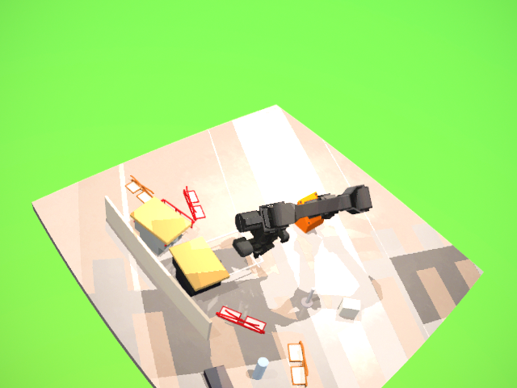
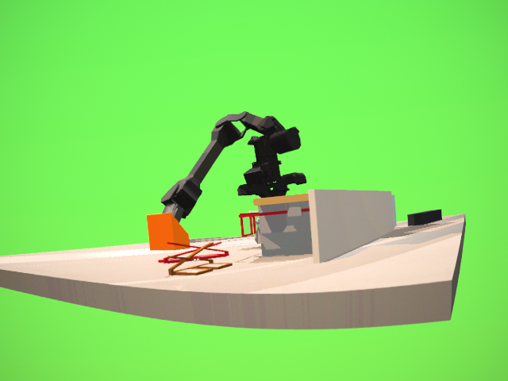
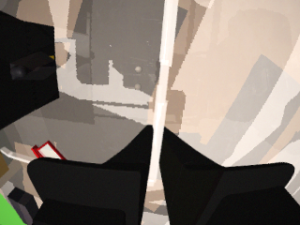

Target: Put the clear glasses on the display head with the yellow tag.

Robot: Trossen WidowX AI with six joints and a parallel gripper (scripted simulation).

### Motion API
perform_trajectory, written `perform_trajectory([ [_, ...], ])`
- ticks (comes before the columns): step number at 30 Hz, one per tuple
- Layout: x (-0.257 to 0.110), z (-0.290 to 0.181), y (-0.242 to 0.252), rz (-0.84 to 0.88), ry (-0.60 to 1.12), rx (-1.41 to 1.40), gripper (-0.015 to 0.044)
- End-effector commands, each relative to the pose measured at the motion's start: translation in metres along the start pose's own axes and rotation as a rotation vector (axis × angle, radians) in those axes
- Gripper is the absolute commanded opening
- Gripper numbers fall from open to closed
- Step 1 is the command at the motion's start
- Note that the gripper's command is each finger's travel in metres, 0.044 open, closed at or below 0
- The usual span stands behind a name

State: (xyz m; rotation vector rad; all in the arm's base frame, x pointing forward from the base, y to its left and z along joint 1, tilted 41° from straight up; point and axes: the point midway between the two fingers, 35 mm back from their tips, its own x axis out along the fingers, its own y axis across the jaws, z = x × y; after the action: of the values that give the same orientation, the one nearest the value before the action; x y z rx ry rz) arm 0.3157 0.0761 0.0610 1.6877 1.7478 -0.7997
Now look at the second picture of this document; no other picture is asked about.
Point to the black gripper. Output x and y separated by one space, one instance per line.
280 187

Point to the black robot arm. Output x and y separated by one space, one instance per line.
182 197

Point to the grey flat panel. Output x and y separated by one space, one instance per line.
342 220

